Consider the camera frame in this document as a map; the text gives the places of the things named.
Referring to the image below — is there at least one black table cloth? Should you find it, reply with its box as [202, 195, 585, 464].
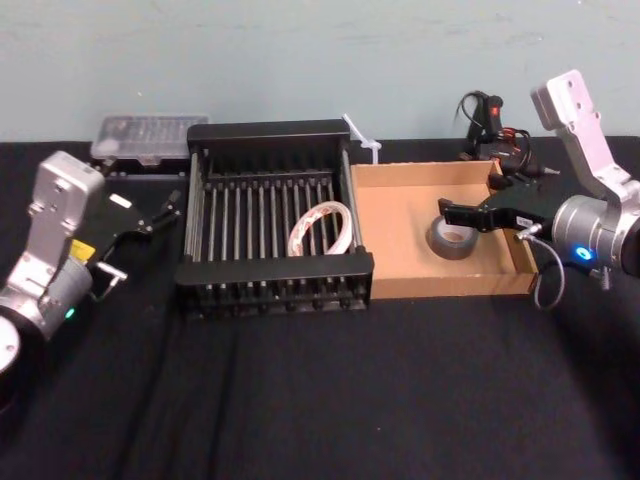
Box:
[0, 135, 640, 480]

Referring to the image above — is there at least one clear plastic case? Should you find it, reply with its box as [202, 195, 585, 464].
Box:
[89, 113, 210, 176]

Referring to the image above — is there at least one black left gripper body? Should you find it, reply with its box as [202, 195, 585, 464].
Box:
[70, 191, 154, 270]

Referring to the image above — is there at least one roll of white tape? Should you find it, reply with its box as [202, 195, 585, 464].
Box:
[287, 200, 355, 257]

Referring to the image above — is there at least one roll of silver tape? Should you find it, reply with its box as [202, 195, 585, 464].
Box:
[425, 215, 479, 261]

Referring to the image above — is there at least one shallow brown cardboard tray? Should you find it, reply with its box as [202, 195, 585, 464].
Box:
[348, 158, 540, 300]

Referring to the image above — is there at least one black rack with steel bars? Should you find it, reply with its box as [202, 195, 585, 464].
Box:
[173, 118, 375, 321]

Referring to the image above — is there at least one left wrist cable silver plug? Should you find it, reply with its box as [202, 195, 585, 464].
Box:
[88, 262, 128, 303]

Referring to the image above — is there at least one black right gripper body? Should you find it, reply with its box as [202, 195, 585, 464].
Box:
[481, 182, 557, 234]

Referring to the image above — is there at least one wrist cable silver plug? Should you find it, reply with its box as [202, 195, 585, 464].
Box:
[88, 262, 128, 303]
[514, 224, 569, 311]

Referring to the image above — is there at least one right wrist cable silver plug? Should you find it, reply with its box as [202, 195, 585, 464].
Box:
[514, 224, 569, 311]

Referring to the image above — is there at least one black corded tool red switch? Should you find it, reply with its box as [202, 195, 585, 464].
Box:
[452, 89, 559, 182]

